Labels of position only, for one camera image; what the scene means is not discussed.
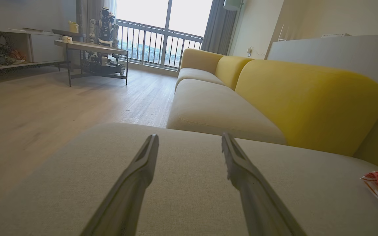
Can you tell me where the dark clutter pile in cabinet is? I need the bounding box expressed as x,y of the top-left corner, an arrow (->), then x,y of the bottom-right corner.
0,35 -> 26,65

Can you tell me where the dark side table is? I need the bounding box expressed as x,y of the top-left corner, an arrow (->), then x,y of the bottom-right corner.
51,29 -> 87,38

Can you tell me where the light grey curtain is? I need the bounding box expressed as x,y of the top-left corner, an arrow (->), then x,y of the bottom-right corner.
76,0 -> 117,43

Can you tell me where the white counter panel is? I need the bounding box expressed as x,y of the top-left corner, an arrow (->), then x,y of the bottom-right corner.
267,33 -> 378,102

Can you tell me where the wide grey sofa ottoman seat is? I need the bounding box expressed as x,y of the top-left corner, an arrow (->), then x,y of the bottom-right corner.
0,123 -> 378,236

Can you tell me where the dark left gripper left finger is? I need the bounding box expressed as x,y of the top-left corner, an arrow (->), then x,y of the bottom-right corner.
81,134 -> 159,236

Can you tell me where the grey window door frame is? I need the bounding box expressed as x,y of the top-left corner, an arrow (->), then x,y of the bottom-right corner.
161,0 -> 173,68

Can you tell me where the white tv cabinet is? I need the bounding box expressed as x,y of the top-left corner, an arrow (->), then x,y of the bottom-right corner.
0,28 -> 65,72

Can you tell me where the dark grey curtain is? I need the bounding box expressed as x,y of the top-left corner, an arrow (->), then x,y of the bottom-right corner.
201,0 -> 239,56

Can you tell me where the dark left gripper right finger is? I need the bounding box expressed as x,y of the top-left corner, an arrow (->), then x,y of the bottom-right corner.
221,132 -> 307,236

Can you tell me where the dark balcony railing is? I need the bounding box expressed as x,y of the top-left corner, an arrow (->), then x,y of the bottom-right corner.
116,19 -> 204,70

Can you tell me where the black white wheeled robot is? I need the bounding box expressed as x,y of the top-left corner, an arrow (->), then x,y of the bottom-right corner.
81,6 -> 126,76

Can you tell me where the pale green lamp shade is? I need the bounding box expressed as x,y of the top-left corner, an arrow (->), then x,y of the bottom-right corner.
223,0 -> 244,11

